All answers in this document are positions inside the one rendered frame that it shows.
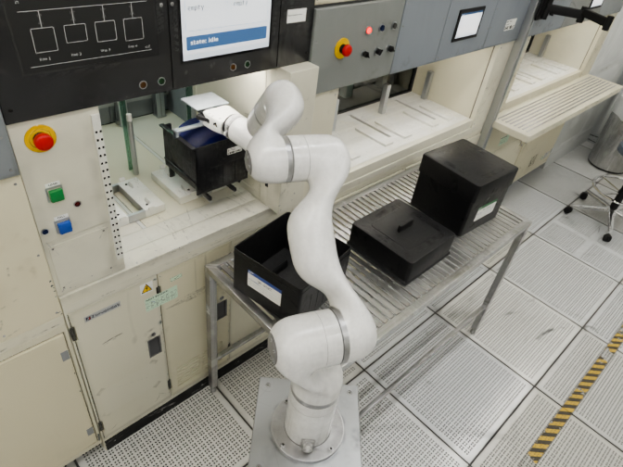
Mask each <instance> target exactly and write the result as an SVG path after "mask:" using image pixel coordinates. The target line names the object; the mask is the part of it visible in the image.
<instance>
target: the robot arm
mask: <svg viewBox="0 0 623 467"><path fill-rule="evenodd" d="M303 110H304V101H303V97H302V94H301V92H300V90H299V88H298V87H297V85H295V84H294V83H293V82H291V81H288V80H278V81H275V82H272V83H271V84H270V85H269V86H268V87H267V88H266V89H265V91H264V92H263V93H262V95H261V97H260V98H259V100H258V101H257V103H256V104H255V106H254V108H253V109H252V110H251V111H250V113H249V115H248V118H245V117H244V116H242V115H240V114H239V113H238V112H237V111H236V110H234V109H233V108H231V107H229V106H219V107H213V108H211V109H204V110H200V111H198V112H199V113H198V114H197V120H203V124H204V125H205V126H206V127H208V128H209V129H211V130H213V131H215V132H217V133H220V134H223V135H224V136H225V137H227V138H228V139H229V140H231V141H232V142H234V143H235V144H236V145H238V146H240V147H241V148H242V149H244V150H245V151H246V153H245V157H244V160H245V165H246V169H247V171H248V173H249V175H250V176H251V177H252V178H253V179H254V180H256V181H258V182H260V183H293V182H307V183H308V184H309V192H308V194H307V195H306V196H305V197H304V198H303V199H302V201H301V202H300V203H299V204H298V205H297V206H296V207H295V208H294V210H293V211H292V212H291V214H290V216H289V218H288V222H287V237H288V243H289V249H290V254H291V258H292V262H293V265H294V267H295V270H296V272H297V273H298V275H299V276H300V278H301V279H302V280H303V281H304V282H306V283H307V284H309V285H311V286H313V287H314V288H316V289H318V290H320V291H321V292H323V293H324V294H325V295H326V297H327V299H328V301H329V304H330V306H329V309H320V310H316V311H310V312H305V313H300V314H296V315H292V316H288V317H285V318H284V319H282V320H280V321H278V322H277V323H276V324H275V325H274V326H273V328H272V329H271V331H270V333H269V336H268V346H267V347H268V349H269V353H270V356H271V359H272V361H273V364H274V366H275V367H276V369H277V370H278V371H279V372H280V373H281V374H283V375H284V377H285V378H286V379H288V380H289V381H291V384H290V390H289V396H288V398H286V399H284V400H283V401H282V402H281V403H280V404H279V405H278V406H277V407H276V409H275V411H274V413H273V417H272V421H271V432H272V437H273V441H274V443H275V445H276V446H277V447H278V448H279V449H280V451H281V452H282V453H283V454H285V455H286V456H287V457H289V458H290V459H291V460H293V461H298V462H302V463H316V462H320V461H325V460H326V459H328V458H330V457H331V456H332V455H333V454H334V453H335V452H336V451H337V449H338V448H339V446H340V444H341V442H342V438H343V435H344V423H343V420H342V417H341V415H340V413H339V411H338V409H337V403H338V400H339V396H340V393H341V389H342V385H343V371H342V368H341V366H340V364H344V363H348V362H353V361H356V360H361V359H363V358H365V357H366V356H368V355H369V354H370V353H371V352H372V351H373V350H374V348H375V344H376V340H377V330H376V325H375V322H374V319H373V317H372V315H371V313H370V312H369V310H368V309H367V308H366V307H365V305H364V304H363V302H362V301H361V299H360V298H359V297H358V295H357V294H356V293H355V291H354V290H353V288H352V287H351V285H350V283H349V281H348V280H347V278H346V276H345V274H344V272H343V271H342V268H341V266H340V263H339V259H338V255H337V246H336V240H335V234H334V227H333V220H332V210H333V206H334V202H335V200H336V197H337V194H338V192H339V190H340V188H341V187H342V185H343V183H344V182H345V181H346V179H347V177H348V175H349V172H350V152H349V150H348V148H347V147H346V145H345V144H344V143H343V142H342V141H341V140H340V139H339V138H337V137H335V136H334V135H329V134H300V135H286V134H287V133H288V132H289V131H290V130H291V129H293V128H294V127H295V126H296V125H297V123H298V122H299V120H300V119H301V117H302V114H303Z"/></svg>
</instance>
